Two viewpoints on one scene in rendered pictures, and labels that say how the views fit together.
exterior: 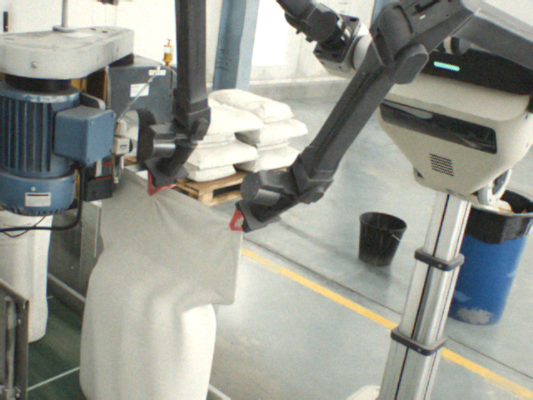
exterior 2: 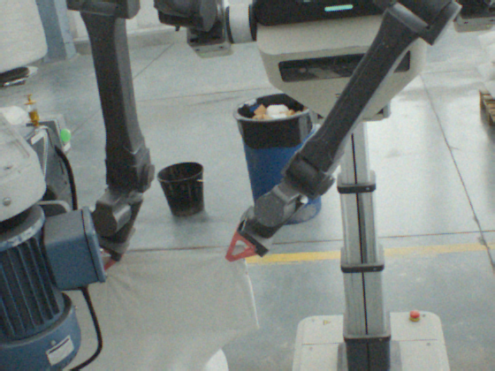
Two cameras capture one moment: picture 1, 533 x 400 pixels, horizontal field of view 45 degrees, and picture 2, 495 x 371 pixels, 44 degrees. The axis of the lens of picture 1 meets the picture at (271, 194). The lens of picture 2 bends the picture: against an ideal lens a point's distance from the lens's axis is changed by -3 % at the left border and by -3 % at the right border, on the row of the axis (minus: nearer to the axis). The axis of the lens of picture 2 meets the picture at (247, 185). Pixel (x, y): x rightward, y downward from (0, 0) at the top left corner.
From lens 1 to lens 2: 59 cm
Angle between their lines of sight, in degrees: 24
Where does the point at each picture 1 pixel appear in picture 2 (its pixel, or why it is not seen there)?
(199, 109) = (141, 155)
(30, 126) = (19, 275)
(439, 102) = (348, 43)
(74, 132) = (77, 254)
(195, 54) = (128, 98)
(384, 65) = (418, 31)
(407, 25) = not seen: outside the picture
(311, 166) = (327, 159)
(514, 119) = not seen: hidden behind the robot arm
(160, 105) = (51, 170)
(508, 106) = not seen: hidden behind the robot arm
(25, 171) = (34, 329)
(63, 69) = (34, 188)
